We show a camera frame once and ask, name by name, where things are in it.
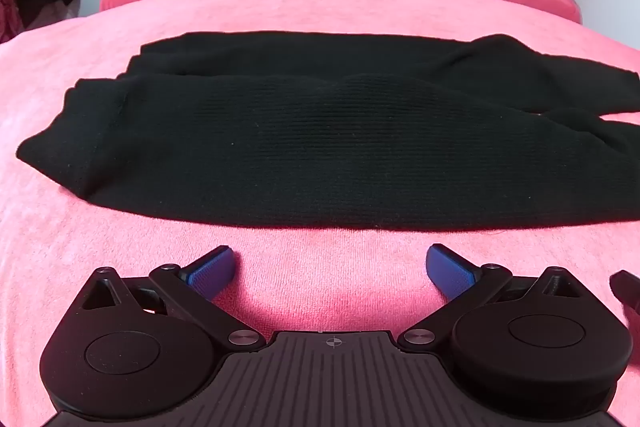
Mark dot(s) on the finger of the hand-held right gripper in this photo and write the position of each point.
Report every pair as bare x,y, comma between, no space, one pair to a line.
627,287

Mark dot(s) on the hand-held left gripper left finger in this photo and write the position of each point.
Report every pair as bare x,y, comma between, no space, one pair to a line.
212,274

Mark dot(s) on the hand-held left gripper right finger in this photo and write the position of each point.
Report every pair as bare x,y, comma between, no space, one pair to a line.
450,274

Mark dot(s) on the black knit pants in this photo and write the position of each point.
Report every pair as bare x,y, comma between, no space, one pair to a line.
320,147

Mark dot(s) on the pink fleece blanket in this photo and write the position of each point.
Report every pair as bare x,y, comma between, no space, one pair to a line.
310,9

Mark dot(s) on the dark red cloth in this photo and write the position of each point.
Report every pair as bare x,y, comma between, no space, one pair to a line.
9,14

